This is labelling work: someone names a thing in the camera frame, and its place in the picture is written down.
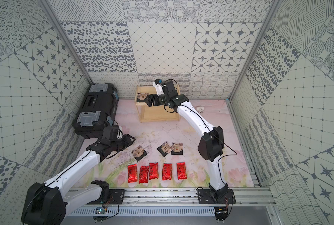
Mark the red tea bag two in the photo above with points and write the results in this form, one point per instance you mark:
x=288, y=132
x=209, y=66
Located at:
x=144, y=174

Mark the floral tea bag two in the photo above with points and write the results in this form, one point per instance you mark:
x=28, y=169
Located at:
x=139, y=153

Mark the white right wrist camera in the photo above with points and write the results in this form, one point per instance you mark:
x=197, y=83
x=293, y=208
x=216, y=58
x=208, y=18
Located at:
x=157, y=85

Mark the white pipe fitting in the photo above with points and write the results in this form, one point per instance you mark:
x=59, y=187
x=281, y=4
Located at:
x=200, y=109

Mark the aluminium mounting rail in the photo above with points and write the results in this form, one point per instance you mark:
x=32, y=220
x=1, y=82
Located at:
x=245, y=196

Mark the floral tea bag three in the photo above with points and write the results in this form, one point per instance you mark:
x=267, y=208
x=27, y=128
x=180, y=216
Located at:
x=165, y=148

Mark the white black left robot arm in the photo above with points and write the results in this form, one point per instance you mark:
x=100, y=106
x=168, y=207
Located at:
x=49, y=203

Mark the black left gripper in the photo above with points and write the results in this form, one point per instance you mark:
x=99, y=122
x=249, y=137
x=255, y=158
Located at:
x=124, y=139

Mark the red tea bag five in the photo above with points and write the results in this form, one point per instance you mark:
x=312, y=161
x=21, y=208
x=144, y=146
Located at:
x=181, y=171

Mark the green circuit board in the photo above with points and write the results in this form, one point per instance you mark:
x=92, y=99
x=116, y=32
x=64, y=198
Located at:
x=100, y=211

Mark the floral tea bag one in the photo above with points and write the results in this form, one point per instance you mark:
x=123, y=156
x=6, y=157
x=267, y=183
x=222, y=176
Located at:
x=142, y=96

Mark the red tea bag four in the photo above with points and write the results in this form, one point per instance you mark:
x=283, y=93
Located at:
x=167, y=172

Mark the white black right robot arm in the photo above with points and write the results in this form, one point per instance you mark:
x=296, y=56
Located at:
x=212, y=138

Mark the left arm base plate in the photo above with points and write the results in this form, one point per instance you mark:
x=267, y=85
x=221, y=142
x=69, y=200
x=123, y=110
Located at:
x=113, y=196

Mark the light wooden shelf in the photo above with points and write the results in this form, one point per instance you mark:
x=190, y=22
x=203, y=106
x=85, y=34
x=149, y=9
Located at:
x=151, y=113

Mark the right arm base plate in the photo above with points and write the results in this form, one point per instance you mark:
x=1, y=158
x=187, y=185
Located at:
x=210, y=196

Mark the red tea bag one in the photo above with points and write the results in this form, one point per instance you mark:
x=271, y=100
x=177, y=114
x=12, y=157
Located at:
x=132, y=173

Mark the floral tea bag four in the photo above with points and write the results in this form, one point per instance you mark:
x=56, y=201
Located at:
x=177, y=148

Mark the black plastic toolbox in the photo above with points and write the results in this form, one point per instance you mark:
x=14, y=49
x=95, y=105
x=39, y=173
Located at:
x=97, y=111

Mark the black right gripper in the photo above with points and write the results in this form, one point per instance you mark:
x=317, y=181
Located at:
x=154, y=97

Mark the red tea bag three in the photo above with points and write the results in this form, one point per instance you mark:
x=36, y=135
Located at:
x=153, y=171

